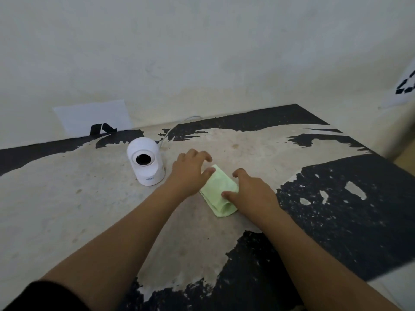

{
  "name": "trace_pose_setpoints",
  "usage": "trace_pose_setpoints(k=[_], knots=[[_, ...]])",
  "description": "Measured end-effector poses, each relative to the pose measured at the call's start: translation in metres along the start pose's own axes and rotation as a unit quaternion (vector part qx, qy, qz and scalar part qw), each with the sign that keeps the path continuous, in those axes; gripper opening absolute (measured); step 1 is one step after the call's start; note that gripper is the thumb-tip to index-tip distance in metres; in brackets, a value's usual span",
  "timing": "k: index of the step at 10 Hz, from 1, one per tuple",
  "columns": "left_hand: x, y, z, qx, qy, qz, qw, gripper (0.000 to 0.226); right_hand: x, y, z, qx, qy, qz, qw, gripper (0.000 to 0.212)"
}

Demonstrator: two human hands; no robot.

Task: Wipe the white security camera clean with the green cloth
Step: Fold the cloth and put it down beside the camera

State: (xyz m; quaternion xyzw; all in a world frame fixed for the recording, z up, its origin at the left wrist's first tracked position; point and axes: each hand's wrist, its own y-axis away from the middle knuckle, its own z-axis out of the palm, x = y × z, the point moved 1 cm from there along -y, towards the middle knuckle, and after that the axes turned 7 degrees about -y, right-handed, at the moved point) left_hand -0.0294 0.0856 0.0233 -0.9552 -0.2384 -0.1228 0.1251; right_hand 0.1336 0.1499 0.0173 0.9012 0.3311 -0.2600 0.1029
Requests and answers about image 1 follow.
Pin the person's right thumb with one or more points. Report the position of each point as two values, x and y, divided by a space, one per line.
229 196

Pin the person's left forearm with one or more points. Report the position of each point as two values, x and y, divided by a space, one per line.
129 233

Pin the light green cloth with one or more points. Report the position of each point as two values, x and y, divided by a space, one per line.
216 191

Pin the white paper with black arrow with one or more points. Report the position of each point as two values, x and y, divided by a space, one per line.
94 116

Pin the white security camera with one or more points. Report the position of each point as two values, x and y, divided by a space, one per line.
146 165

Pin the person's left thumb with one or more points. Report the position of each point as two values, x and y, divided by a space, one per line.
208 173

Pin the white paper with black marker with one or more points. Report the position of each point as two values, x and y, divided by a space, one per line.
402 84

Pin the person's right hand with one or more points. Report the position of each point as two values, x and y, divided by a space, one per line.
253 195

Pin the person's left hand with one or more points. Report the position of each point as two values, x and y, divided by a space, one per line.
186 174

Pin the black sleeve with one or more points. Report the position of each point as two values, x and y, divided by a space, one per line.
42 297

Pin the person's right forearm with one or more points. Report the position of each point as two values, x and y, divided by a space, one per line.
311 265

